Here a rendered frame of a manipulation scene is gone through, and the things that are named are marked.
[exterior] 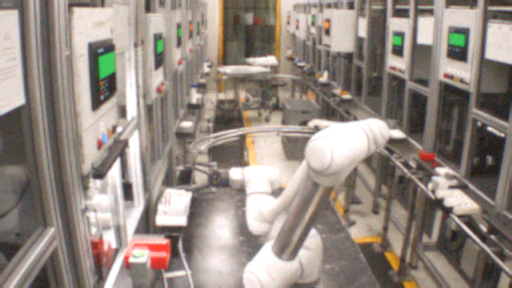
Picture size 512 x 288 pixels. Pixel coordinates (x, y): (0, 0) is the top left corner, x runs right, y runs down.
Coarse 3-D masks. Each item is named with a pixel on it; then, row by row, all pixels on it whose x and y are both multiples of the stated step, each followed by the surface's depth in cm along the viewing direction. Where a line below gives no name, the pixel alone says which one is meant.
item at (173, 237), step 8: (176, 176) 273; (184, 176) 296; (192, 176) 273; (184, 184) 298; (192, 184) 298; (160, 232) 203; (168, 232) 205; (176, 232) 205; (176, 240) 205; (176, 248) 206; (176, 256) 207; (184, 256) 207
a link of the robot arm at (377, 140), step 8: (368, 120) 143; (376, 120) 142; (368, 128) 140; (376, 128) 139; (384, 128) 141; (368, 136) 138; (376, 136) 139; (384, 136) 140; (376, 144) 141; (384, 144) 142; (368, 152) 140
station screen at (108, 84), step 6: (102, 48) 126; (108, 48) 133; (114, 48) 141; (102, 54) 126; (114, 72) 142; (102, 78) 127; (108, 78) 134; (114, 78) 142; (102, 84) 127; (108, 84) 134; (114, 84) 142; (102, 90) 128; (108, 90) 134; (114, 90) 142; (102, 96) 128; (108, 96) 135
